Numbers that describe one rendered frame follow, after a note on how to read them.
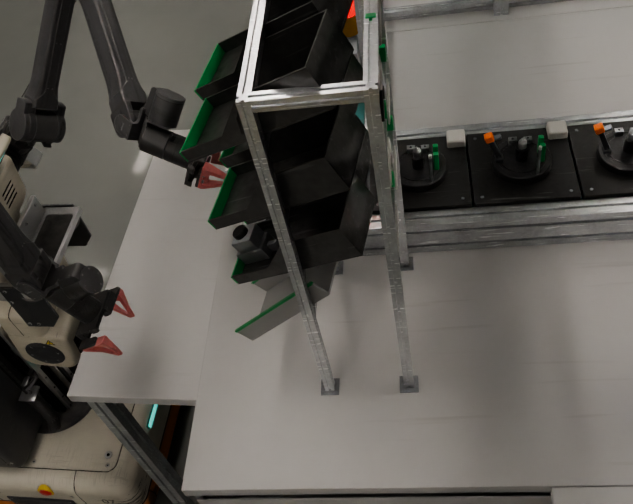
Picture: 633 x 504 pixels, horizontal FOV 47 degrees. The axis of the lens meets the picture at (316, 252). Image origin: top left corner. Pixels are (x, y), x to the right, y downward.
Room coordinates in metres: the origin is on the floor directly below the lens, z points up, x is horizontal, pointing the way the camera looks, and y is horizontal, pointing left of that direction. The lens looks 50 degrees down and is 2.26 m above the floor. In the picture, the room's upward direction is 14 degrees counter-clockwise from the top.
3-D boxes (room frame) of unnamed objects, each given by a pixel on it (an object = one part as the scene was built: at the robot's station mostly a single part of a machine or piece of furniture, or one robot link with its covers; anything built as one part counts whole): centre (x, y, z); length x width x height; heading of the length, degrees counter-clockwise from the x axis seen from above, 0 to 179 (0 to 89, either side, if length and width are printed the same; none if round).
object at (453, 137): (1.26, -0.29, 1.01); 0.24 x 0.24 x 0.13; 76
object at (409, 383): (0.94, -0.08, 1.26); 0.36 x 0.21 x 0.80; 166
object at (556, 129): (1.20, -0.53, 1.01); 0.24 x 0.24 x 0.13; 76
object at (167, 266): (1.27, 0.17, 0.84); 0.90 x 0.70 x 0.03; 162
